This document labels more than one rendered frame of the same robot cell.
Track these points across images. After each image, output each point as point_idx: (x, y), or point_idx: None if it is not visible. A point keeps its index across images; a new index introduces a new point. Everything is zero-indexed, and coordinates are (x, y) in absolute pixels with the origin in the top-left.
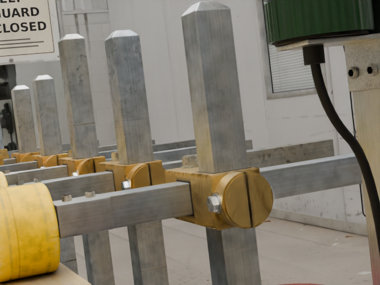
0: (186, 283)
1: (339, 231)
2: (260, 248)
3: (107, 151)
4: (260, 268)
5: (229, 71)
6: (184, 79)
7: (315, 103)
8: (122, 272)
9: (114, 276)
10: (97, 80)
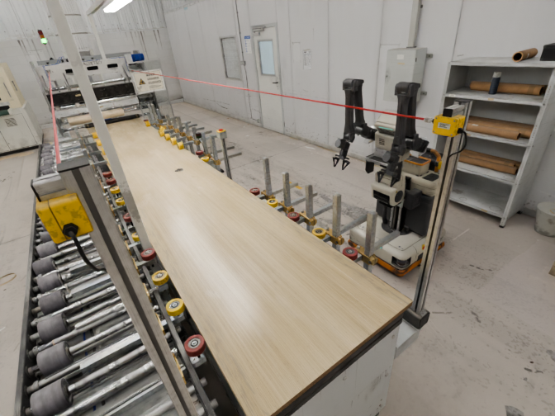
0: None
1: (246, 122)
2: (224, 128)
3: (183, 126)
4: None
5: (196, 132)
6: (199, 65)
7: (239, 83)
8: None
9: None
10: (166, 59)
